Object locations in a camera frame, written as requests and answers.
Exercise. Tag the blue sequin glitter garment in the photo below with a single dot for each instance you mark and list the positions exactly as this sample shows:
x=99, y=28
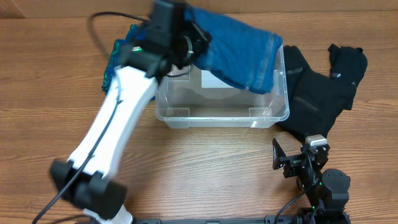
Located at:
x=112, y=67

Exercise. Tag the clear plastic storage bin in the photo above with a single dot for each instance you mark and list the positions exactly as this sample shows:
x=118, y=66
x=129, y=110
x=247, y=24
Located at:
x=182, y=102

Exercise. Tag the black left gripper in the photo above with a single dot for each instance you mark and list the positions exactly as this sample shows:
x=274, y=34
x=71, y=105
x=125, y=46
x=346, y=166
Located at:
x=201, y=40

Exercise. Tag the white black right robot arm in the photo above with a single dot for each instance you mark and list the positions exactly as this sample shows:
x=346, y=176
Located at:
x=326, y=190

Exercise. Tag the black garment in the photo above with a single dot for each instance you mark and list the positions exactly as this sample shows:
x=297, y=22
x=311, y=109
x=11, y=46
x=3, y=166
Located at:
x=316, y=100

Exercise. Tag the white label in bin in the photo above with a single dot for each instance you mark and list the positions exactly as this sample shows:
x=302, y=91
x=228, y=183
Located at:
x=208, y=80

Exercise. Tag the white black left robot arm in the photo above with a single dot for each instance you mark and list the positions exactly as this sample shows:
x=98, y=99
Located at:
x=86, y=179

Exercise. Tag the blue denim jeans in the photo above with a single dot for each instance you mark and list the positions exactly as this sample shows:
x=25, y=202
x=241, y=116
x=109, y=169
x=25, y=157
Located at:
x=240, y=55

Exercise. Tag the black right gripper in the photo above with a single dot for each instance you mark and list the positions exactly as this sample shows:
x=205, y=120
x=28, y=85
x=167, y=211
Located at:
x=292, y=162

